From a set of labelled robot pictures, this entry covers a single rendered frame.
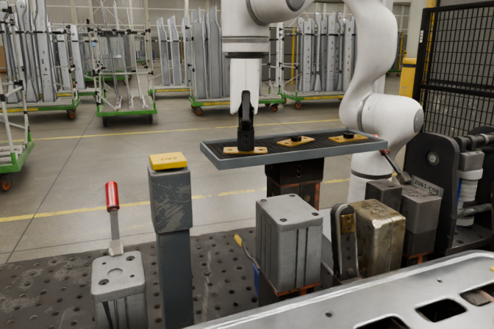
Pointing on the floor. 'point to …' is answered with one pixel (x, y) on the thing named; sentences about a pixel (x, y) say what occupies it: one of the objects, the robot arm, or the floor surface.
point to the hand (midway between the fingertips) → (245, 138)
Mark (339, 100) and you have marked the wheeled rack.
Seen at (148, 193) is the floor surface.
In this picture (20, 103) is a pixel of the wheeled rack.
